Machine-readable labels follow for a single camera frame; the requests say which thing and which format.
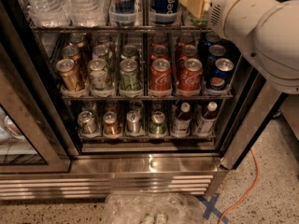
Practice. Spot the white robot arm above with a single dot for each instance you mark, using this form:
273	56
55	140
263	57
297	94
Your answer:
266	33

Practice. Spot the tall blue pepsi can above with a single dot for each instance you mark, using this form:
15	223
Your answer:
164	11

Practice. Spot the red coke can back right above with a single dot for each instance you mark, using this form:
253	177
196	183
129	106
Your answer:
185	39

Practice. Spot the red coke can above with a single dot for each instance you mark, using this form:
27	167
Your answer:
159	39
160	75
186	52
158	52
190	75
185	39

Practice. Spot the blue pepsi can back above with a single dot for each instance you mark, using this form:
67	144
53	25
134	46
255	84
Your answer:
206	41

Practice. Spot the red coke can middle right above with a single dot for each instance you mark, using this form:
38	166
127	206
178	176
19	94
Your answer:
186	52

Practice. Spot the blue pepsi can middle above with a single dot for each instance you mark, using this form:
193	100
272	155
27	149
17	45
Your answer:
214	53

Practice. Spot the red coke can back left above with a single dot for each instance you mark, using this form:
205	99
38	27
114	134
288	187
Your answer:
159	39

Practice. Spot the red coke can middle left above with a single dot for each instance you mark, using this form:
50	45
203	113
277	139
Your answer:
158	52

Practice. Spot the red bull can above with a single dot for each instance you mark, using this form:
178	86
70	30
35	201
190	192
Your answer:
122	13

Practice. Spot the red coke can front right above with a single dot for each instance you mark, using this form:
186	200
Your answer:
190	75

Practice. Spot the red coke can front left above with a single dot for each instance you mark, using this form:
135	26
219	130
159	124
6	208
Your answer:
160	75

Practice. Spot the blue pepsi can front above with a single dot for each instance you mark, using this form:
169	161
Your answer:
220	74

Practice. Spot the white green can back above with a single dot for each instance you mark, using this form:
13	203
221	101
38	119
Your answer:
106	39

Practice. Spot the white green can middle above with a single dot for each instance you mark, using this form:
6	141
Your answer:
104	52

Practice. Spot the white green can front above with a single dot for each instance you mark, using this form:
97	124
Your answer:
99	74

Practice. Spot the gold can back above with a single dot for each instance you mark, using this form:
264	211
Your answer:
81	41

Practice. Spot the stainless steel fridge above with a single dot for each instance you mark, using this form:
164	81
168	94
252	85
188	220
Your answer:
102	165

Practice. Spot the silver can bottom shelf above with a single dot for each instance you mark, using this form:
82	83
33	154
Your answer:
133	121

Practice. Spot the gold can middle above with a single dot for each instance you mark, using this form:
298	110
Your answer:
73	52

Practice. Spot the gold can front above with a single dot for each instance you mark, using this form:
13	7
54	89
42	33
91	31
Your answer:
69	73

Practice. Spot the gold can bottom shelf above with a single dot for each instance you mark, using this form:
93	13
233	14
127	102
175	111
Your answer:
111	123

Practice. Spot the white green can bottom shelf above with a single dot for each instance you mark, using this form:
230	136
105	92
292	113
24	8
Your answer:
87	122

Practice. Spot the glass fridge door left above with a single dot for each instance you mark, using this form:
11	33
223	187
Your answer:
18	134

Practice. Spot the clear water bottle right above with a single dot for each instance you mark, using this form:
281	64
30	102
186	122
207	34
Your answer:
89	13

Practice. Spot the clear water bottle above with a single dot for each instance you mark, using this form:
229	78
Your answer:
89	13
48	13

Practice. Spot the brown bottle white cap right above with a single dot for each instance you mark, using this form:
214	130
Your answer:
206	120

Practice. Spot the brown bottle white cap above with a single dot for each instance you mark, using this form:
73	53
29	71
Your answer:
182	119
206	120

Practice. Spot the brown bottle white cap left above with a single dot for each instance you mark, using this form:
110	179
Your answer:
182	119

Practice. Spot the clear water bottle left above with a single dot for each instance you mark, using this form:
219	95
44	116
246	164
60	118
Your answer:
48	13

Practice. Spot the blue tape cross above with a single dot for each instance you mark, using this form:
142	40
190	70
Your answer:
211	214

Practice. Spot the clear plastic bin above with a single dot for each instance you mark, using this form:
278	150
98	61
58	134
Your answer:
163	208

